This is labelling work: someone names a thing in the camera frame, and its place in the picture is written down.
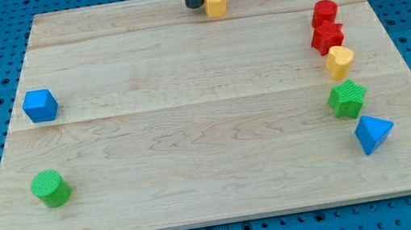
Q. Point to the yellow hexagon block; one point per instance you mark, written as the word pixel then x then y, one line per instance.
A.
pixel 215 8

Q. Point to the red cylinder block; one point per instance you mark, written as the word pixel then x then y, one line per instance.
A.
pixel 324 10

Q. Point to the red star block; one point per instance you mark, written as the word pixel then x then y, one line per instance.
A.
pixel 326 36

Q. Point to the light wooden board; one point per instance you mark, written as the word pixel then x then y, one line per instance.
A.
pixel 170 120

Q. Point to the yellow heart block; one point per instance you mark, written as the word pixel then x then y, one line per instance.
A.
pixel 339 61

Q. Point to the green star block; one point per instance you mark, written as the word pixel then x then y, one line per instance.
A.
pixel 347 99

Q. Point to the blue cube block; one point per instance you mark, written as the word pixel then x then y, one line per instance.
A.
pixel 40 106

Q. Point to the blue triangle block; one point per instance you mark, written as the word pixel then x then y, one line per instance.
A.
pixel 372 132

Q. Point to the green cylinder block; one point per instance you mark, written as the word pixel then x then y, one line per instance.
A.
pixel 51 188

